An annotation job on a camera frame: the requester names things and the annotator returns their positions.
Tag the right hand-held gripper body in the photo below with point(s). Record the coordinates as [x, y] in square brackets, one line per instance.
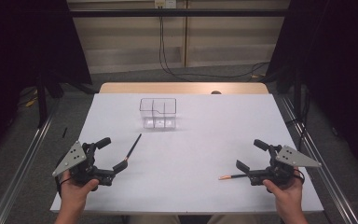
[292, 158]

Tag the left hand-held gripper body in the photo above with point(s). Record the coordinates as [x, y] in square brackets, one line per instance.
[71, 157]

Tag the black pencil with copper end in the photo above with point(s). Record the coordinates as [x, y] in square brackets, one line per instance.
[133, 146]
[236, 176]

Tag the clear plastic organizer box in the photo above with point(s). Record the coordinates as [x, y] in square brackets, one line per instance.
[158, 122]

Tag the person's right hand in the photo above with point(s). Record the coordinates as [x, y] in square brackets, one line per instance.
[287, 193]

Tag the person's left hand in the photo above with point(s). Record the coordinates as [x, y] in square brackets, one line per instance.
[76, 194]

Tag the small black stick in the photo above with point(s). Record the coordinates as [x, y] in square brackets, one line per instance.
[64, 132]

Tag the white table cover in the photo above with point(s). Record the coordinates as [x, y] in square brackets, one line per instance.
[199, 149]

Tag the person's right leg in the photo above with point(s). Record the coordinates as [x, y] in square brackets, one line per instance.
[233, 220]

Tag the person's leg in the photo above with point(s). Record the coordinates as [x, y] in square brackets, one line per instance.
[233, 220]
[155, 220]

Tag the black metal stand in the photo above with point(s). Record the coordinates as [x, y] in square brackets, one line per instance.
[297, 93]
[42, 102]

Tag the person's left leg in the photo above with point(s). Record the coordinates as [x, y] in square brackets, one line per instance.
[155, 220]

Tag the wooden table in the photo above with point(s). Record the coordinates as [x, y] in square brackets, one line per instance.
[183, 87]

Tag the black curtain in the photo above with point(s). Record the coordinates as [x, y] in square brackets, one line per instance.
[18, 56]
[338, 62]

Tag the black horizontal bar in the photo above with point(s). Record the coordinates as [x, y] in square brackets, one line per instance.
[180, 12]

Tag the aluminium rail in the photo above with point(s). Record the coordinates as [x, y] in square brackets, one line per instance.
[21, 165]
[326, 174]

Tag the white wall socket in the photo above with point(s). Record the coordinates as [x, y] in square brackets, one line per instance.
[165, 3]

